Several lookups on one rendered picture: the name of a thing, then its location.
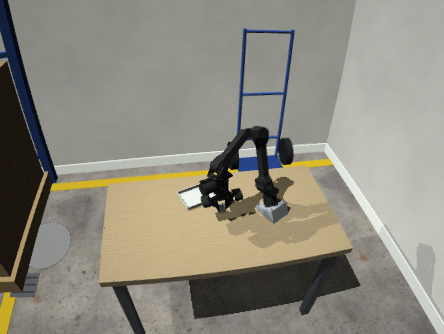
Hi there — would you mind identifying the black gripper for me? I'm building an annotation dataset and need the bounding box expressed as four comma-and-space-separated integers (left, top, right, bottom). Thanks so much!
201, 188, 243, 212

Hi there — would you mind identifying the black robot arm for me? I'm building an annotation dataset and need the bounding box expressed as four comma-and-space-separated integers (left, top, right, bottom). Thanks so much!
199, 126, 279, 208

